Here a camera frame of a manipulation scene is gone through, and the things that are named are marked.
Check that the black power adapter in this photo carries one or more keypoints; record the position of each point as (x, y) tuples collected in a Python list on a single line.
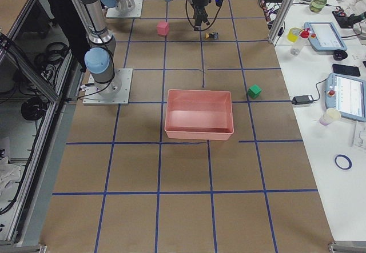
[(302, 100)]

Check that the small white cup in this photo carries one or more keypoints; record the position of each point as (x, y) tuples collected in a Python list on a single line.
[(331, 115)]

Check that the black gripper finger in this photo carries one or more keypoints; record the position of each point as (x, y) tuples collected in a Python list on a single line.
[(197, 16), (204, 16)]

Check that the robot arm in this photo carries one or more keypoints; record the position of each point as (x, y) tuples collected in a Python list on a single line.
[(123, 6), (99, 60)]

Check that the aluminium frame post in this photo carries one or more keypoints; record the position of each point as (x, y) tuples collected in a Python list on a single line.
[(279, 20)]

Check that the teach pendant far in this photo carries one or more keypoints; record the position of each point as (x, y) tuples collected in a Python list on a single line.
[(326, 38)]

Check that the green glass jar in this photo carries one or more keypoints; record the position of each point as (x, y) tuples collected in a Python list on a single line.
[(316, 6)]

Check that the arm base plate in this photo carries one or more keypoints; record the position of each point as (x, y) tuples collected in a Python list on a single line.
[(112, 13), (117, 92)]

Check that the black smartphone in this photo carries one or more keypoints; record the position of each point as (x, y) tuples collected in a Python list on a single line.
[(346, 70)]

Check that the pink plastic bin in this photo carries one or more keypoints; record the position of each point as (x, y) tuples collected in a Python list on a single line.
[(199, 114)]

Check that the white squeeze bottle red cap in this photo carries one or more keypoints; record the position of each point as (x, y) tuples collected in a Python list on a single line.
[(300, 42)]

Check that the yellow tape roll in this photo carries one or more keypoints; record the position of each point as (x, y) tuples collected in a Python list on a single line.
[(293, 34)]

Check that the person in black trousers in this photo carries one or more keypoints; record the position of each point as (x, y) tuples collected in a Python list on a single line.
[(69, 21)]

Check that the teach pendant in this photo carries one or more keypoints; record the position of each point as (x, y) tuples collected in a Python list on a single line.
[(347, 95), (326, 38)]

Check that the pink foam cube centre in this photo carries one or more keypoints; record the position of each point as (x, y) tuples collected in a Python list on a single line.
[(163, 28)]

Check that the green foam cube far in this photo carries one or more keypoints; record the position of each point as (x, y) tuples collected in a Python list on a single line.
[(254, 91)]

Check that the teach pendant near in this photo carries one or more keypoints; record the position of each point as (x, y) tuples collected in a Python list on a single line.
[(347, 95)]

